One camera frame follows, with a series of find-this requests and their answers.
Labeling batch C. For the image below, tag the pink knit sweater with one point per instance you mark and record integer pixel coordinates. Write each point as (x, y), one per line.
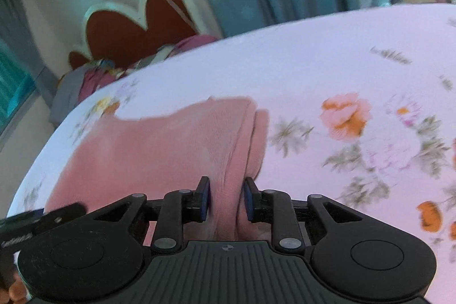
(160, 147)

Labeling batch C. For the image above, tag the teal window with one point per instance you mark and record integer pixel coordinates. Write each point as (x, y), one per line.
(10, 86)

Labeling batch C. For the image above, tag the pink cloth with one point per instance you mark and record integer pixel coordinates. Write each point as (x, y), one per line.
(194, 44)

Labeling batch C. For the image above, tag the floral white bed sheet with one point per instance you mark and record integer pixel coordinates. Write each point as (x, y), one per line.
(302, 58)

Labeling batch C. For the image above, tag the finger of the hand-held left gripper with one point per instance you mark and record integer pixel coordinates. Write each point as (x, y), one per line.
(60, 216)

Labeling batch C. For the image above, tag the red-brown scalloped headboard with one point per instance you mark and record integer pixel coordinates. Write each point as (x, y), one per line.
(121, 29)

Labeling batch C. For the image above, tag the grey cloth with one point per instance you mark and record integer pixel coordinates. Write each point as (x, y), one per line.
(66, 97)

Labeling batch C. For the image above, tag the grey curtain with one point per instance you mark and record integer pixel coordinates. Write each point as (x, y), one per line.
(14, 5)

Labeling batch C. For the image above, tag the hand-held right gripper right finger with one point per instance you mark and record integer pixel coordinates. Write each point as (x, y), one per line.
(248, 200)

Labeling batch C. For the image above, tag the person's left hand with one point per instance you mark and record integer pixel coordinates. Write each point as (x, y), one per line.
(19, 291)

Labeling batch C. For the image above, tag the magenta cloth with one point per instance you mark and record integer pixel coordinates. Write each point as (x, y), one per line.
(98, 83)

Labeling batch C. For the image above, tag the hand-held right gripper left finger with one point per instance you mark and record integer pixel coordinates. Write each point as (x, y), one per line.
(203, 199)

